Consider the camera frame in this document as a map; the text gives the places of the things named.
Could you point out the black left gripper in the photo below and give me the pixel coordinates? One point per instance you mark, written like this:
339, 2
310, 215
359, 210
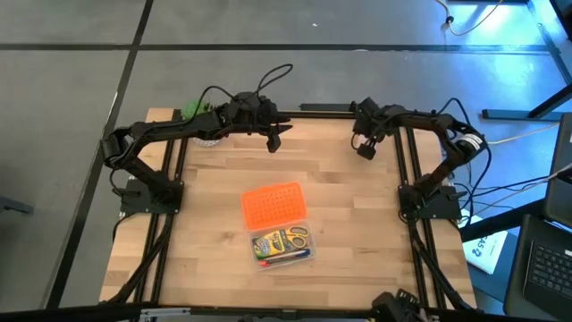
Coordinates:
254, 114

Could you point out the black bar-shaped device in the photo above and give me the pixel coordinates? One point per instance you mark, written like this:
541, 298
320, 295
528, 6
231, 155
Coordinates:
322, 107

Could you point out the silver beam bracket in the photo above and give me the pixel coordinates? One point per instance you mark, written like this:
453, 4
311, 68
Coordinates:
165, 312

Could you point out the white box with blue print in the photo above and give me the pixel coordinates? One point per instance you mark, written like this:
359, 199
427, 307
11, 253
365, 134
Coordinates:
487, 255

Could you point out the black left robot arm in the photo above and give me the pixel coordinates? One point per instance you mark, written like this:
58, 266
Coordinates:
179, 129

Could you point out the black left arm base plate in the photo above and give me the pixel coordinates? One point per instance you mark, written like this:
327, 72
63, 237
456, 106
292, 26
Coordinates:
134, 205

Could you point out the green yellow crayon box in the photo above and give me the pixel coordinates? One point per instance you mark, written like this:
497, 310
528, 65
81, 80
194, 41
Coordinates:
270, 245

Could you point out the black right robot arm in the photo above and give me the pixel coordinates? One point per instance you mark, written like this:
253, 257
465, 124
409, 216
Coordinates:
420, 117

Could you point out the grey floor object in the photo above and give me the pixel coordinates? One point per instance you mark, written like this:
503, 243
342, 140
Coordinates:
13, 205

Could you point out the orange pencil case lid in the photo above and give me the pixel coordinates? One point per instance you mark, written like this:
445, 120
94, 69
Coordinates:
275, 205

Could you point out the short red-tipped marker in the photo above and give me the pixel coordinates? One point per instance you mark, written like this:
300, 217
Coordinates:
270, 264

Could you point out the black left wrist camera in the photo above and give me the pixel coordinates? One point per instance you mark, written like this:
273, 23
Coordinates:
273, 144

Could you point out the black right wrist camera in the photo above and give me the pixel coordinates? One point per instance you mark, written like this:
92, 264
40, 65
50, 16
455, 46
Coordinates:
367, 151

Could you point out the clear plastic pencil case base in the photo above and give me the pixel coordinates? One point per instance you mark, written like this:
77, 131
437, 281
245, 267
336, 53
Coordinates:
290, 265

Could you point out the dark desk leg frame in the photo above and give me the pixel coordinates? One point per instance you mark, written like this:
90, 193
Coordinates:
514, 115

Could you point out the green plant in patterned pot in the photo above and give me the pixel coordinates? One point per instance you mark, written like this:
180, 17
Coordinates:
192, 108

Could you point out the black pen with red tip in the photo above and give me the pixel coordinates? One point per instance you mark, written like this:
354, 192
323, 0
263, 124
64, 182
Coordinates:
281, 256

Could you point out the black aluminium table frame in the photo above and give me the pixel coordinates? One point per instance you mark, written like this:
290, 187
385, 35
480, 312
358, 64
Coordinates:
322, 115

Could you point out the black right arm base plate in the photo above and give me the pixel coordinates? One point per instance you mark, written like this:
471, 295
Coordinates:
447, 208

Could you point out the black overhead beam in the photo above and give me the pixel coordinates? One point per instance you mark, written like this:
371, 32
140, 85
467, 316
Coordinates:
67, 315

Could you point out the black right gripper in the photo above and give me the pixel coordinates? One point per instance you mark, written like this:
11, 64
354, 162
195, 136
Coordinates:
371, 118

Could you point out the black laptop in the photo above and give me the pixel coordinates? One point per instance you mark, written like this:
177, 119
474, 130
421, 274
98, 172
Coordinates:
549, 268

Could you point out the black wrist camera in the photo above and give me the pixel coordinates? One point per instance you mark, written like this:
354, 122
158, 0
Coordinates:
367, 151
273, 144

